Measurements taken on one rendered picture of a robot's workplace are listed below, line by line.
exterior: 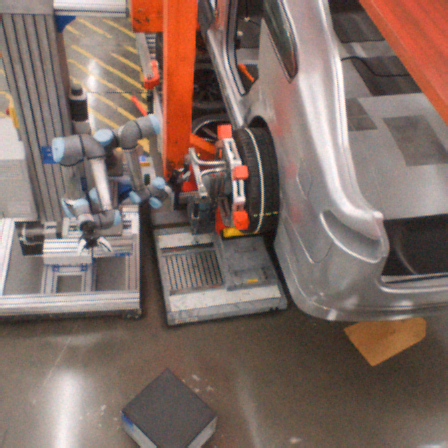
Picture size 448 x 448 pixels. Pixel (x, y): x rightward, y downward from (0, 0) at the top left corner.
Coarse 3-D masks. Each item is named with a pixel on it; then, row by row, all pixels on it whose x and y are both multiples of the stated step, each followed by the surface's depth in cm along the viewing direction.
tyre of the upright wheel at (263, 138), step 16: (256, 128) 361; (240, 144) 346; (256, 144) 342; (272, 144) 345; (256, 160) 338; (272, 160) 339; (256, 176) 336; (272, 176) 338; (256, 192) 337; (272, 192) 339; (256, 208) 341; (272, 208) 344; (256, 224) 352; (272, 224) 354
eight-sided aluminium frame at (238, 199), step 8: (216, 144) 372; (224, 144) 350; (232, 144) 350; (216, 152) 377; (216, 160) 381; (232, 160) 340; (240, 160) 341; (232, 176) 339; (232, 184) 341; (240, 184) 340; (240, 192) 342; (224, 200) 388; (240, 200) 340; (232, 208) 348; (240, 208) 346; (224, 216) 378; (232, 216) 350; (224, 224) 375; (232, 224) 355
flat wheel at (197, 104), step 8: (200, 64) 510; (208, 64) 511; (200, 72) 506; (208, 72) 510; (200, 80) 500; (208, 80) 516; (216, 80) 514; (200, 88) 498; (208, 88) 499; (216, 88) 493; (200, 96) 485; (208, 96) 490; (192, 104) 472; (200, 104) 473; (208, 104) 474; (216, 104) 475; (192, 112) 474; (200, 112) 472; (208, 112) 472; (216, 112) 473; (224, 112) 477; (192, 120) 481
